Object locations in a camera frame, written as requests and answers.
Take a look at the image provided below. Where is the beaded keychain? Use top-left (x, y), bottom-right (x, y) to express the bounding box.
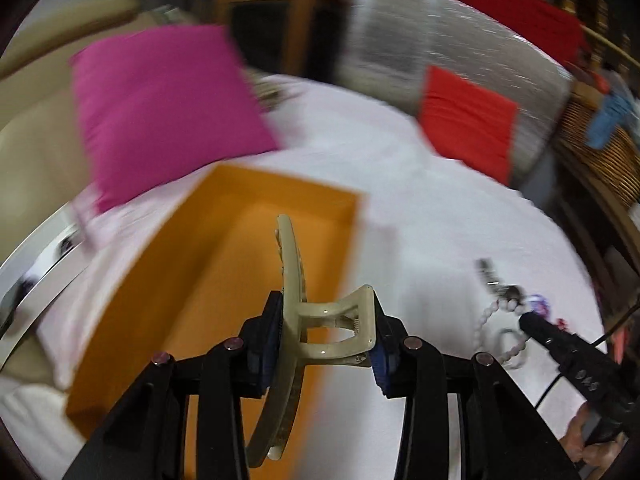
top-left (472, 295), bottom-right (531, 368)

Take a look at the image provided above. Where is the pink cushion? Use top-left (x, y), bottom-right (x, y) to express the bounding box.
top-left (69, 24), bottom-right (281, 213)

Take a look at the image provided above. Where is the red cloth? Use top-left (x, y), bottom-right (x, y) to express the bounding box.
top-left (405, 0), bottom-right (588, 68)

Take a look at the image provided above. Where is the purple bead bracelet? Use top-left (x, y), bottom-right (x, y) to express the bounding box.
top-left (527, 294), bottom-right (553, 318)

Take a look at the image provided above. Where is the beige sofa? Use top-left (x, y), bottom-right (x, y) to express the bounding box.
top-left (0, 0), bottom-right (161, 241)

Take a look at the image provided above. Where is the orange box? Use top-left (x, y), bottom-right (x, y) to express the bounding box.
top-left (65, 162), bottom-right (362, 480)

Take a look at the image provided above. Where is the white embossed blanket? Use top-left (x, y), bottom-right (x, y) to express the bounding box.
top-left (37, 74), bottom-right (608, 480)

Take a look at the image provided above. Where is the silver insulated panel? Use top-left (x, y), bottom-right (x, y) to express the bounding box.
top-left (332, 0), bottom-right (576, 191)

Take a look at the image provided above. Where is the metal keychain clip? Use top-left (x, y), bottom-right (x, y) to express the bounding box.
top-left (475, 257), bottom-right (523, 306)

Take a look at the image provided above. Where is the red cushion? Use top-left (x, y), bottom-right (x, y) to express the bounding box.
top-left (417, 65), bottom-right (519, 186)

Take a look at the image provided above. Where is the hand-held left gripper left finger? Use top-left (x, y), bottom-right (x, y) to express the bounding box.
top-left (62, 290), bottom-right (286, 480)

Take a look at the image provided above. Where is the wooden cabinet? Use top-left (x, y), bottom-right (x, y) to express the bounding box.
top-left (192, 0), bottom-right (351, 81)

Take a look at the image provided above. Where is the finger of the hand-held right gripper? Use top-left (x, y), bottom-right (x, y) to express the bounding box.
top-left (519, 311), bottom-right (581, 376)

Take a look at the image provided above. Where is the beige hair claw clip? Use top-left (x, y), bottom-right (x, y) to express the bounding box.
top-left (245, 214), bottom-right (378, 469)

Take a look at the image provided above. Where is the black cable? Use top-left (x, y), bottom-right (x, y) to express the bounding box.
top-left (532, 305), bottom-right (640, 411)

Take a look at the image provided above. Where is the wicker basket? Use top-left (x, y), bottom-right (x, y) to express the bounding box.
top-left (550, 90), bottom-right (640, 221)

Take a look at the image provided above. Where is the person's right hand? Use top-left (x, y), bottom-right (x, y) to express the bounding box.
top-left (557, 402), bottom-right (631, 480)

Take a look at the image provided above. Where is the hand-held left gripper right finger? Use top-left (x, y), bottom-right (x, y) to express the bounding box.
top-left (370, 297), bottom-right (583, 480)

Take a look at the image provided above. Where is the blue cloth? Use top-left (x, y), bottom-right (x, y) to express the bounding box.
top-left (585, 77), bottom-right (636, 151)

